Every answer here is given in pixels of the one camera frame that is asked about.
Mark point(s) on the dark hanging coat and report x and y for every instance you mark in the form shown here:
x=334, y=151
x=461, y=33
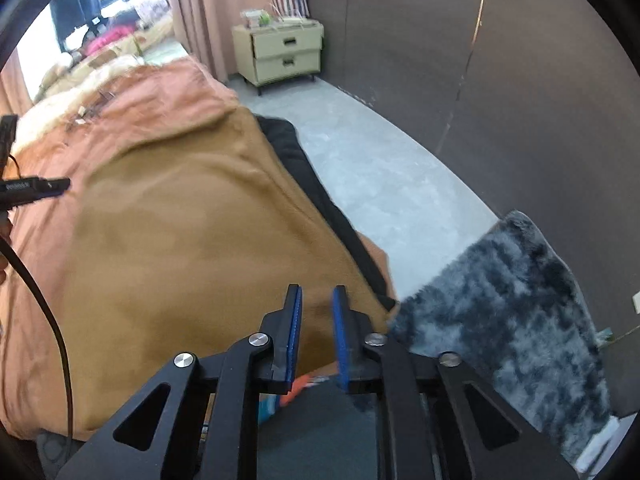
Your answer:
x=75, y=5

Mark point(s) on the small white green box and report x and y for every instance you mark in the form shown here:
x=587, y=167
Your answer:
x=255, y=19

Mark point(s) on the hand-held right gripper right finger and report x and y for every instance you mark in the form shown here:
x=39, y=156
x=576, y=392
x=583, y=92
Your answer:
x=341, y=330

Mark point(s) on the orange blanket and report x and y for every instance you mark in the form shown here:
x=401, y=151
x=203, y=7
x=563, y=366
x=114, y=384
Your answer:
x=165, y=100

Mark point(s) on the pile of clothes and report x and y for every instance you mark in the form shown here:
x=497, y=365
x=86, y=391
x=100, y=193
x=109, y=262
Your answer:
x=152, y=7

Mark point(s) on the brown t-shirt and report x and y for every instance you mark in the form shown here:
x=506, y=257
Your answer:
x=200, y=240

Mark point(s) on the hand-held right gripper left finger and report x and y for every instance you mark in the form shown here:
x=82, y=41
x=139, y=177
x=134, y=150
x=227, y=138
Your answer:
x=295, y=325

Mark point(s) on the white duvet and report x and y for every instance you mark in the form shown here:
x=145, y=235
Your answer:
x=50, y=110

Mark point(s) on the black folded cloth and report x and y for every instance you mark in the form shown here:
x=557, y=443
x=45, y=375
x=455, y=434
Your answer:
x=300, y=160

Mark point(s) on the pink curtain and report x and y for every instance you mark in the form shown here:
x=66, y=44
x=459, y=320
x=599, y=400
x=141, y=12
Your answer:
x=215, y=10
x=10, y=87

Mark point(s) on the grey fluffy rug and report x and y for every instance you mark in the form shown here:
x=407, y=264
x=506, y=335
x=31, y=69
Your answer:
x=500, y=300

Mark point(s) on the cream nightstand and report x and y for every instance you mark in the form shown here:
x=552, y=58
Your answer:
x=280, y=50

